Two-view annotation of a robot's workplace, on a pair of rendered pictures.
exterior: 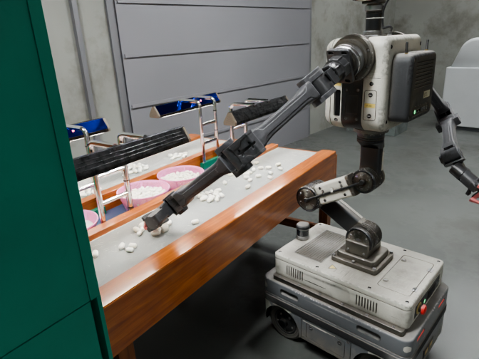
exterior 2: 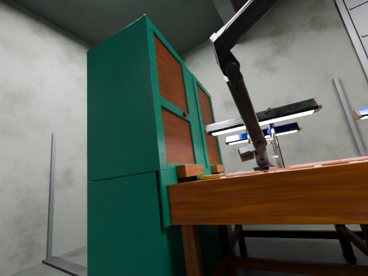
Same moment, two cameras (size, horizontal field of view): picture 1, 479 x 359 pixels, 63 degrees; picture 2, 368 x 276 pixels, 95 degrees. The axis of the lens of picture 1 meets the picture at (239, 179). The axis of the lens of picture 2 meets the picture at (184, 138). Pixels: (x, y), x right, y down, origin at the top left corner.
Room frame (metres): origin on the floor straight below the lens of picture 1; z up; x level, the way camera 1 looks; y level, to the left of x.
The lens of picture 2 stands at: (0.86, -0.46, 0.80)
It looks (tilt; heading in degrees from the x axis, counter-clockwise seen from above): 13 degrees up; 79
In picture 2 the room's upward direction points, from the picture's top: 8 degrees counter-clockwise
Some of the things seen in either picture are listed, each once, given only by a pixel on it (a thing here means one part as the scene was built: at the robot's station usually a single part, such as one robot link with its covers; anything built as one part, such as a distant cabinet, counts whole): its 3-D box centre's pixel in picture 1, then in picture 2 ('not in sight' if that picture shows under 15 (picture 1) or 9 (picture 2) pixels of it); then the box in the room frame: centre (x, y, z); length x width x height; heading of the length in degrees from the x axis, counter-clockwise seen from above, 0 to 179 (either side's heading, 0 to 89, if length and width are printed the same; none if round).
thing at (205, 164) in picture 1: (199, 131); not in sight; (2.56, 0.25, 0.90); 0.20 x 0.19 x 0.45; 145
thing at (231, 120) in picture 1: (260, 108); not in sight; (2.28, -0.14, 1.08); 0.62 x 0.08 x 0.07; 145
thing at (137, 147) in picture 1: (130, 150); (256, 118); (1.49, 0.42, 1.08); 0.62 x 0.08 x 0.07; 145
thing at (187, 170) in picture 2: not in sight; (191, 170); (1.09, 0.62, 0.83); 0.30 x 0.06 x 0.07; 55
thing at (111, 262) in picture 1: (216, 196); not in sight; (1.81, 0.12, 0.73); 1.81 x 0.30 x 0.02; 145
